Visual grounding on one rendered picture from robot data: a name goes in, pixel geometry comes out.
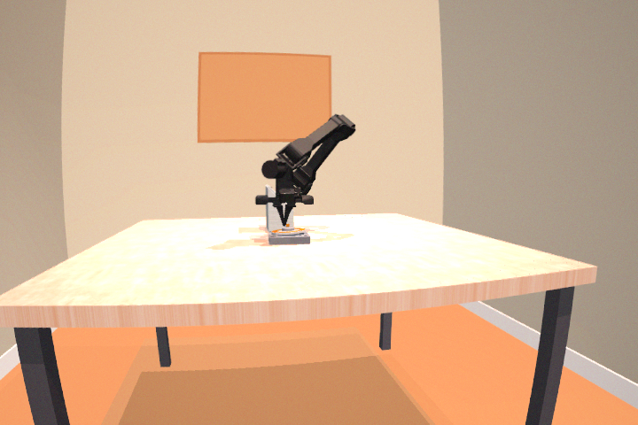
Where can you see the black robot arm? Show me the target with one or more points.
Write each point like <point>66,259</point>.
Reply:
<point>338,128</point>

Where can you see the orange round plate with holes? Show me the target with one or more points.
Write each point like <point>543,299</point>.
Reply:
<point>295,231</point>

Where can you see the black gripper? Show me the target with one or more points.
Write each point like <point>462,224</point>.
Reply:
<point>285,183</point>

